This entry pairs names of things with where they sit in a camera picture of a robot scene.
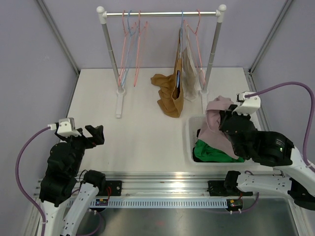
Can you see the blue hanger of brown top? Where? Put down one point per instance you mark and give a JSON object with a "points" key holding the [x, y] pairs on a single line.
{"points": [[179, 57]]}

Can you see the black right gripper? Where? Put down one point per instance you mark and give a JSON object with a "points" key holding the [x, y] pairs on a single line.
{"points": [[228, 111]]}

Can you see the aluminium front rail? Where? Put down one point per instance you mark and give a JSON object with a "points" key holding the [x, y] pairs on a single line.
{"points": [[172, 184]]}

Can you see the white laundry basket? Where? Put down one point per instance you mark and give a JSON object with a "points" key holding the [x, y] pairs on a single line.
{"points": [[192, 125]]}

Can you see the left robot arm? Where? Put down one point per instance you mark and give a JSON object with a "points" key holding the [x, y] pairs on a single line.
{"points": [[60, 179]]}

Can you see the white clothes rack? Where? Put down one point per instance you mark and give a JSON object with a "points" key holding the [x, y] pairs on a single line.
{"points": [[103, 15]]}

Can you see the black tank top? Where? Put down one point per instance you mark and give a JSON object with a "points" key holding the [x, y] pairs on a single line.
{"points": [[196, 154]]}

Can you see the brown tank top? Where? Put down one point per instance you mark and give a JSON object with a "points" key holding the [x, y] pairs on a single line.
{"points": [[171, 95]]}

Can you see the pink wire hanger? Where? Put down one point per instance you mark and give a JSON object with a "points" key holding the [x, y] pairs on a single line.
{"points": [[129, 32]]}

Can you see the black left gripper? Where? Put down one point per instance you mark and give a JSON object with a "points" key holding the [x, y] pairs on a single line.
{"points": [[96, 132]]}

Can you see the green tank top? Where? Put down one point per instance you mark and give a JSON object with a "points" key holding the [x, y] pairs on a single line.
{"points": [[211, 155]]}

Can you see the pink tank top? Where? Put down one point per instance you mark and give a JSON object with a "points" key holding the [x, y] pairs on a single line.
{"points": [[210, 133]]}

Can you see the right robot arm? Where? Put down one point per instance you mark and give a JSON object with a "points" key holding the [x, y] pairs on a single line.
{"points": [[269, 149]]}

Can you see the white tank top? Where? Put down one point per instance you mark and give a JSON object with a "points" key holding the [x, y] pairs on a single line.
{"points": [[192, 80]]}

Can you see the white slotted cable duct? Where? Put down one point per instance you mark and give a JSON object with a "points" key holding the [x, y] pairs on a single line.
{"points": [[159, 203]]}

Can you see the pink hanger of white top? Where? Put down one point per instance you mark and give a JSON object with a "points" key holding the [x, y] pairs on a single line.
{"points": [[197, 59]]}

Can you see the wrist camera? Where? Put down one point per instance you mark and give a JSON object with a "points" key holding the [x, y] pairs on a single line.
{"points": [[65, 126], [247, 105]]}

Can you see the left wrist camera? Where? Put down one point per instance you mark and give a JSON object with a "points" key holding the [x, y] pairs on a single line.
{"points": [[65, 126]]}

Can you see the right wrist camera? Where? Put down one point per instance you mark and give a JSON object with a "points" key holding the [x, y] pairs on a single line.
{"points": [[247, 105]]}

